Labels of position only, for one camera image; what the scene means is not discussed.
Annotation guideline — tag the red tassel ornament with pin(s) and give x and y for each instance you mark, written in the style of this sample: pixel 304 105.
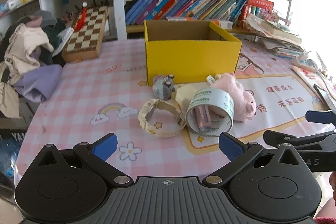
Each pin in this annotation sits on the red tassel ornament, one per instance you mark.
pixel 82 15

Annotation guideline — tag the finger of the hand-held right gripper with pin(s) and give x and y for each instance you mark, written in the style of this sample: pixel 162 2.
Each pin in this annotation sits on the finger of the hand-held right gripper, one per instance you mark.
pixel 319 117
pixel 302 141

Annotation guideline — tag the open magazine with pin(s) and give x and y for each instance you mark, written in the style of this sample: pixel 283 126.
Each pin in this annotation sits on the open magazine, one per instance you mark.
pixel 315 79

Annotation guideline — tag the white power strip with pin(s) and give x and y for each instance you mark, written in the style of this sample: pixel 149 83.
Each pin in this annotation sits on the white power strip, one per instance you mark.
pixel 304 61

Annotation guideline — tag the purple garment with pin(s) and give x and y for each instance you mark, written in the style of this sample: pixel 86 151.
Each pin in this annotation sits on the purple garment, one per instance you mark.
pixel 39 82

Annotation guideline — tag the small pink stapler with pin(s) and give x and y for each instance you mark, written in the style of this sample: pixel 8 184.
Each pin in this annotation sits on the small pink stapler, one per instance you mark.
pixel 202 117

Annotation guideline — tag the stack of papers and books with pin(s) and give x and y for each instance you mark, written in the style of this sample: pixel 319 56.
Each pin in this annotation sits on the stack of papers and books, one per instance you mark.
pixel 278 37

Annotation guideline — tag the pink plush toy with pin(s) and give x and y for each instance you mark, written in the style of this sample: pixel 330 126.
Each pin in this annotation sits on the pink plush toy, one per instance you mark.
pixel 236 94

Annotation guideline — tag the small orange white box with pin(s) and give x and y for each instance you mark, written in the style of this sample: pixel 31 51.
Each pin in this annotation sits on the small orange white box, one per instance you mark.
pixel 221 24
pixel 179 18

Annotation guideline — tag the person's right hand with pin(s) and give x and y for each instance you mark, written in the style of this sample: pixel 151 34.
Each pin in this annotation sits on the person's right hand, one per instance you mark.
pixel 333 184

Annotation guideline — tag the pink checkered desktop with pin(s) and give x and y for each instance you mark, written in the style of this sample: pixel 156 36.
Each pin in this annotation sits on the pink checkered desktop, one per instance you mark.
pixel 92 87

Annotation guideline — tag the yellow cardboard box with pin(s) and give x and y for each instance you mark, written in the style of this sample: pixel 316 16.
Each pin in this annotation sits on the yellow cardboard box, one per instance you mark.
pixel 191 61

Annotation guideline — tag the grey cap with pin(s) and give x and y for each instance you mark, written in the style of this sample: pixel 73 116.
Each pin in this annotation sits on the grey cap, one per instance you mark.
pixel 46 16

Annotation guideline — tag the blue water bottle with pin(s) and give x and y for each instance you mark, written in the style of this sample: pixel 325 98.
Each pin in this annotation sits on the blue water bottle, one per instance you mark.
pixel 9 158

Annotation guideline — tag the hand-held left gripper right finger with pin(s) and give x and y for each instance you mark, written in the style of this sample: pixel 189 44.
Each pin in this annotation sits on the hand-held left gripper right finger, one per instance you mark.
pixel 231 148

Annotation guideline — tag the small grey toy figure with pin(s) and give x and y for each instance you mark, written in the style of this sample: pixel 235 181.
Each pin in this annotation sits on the small grey toy figure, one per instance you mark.
pixel 162 88

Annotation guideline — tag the white plastic block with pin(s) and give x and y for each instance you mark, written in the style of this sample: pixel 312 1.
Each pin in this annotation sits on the white plastic block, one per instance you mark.
pixel 183 95

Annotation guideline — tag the row of colourful books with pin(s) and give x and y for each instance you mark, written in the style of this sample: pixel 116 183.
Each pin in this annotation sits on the row of colourful books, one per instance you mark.
pixel 178 3

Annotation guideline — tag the wooden chessboard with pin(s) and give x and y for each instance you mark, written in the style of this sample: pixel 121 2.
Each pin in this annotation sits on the wooden chessboard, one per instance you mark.
pixel 86 32

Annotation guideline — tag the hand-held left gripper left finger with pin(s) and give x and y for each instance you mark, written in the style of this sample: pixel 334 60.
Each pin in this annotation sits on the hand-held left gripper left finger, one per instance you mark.
pixel 105 147

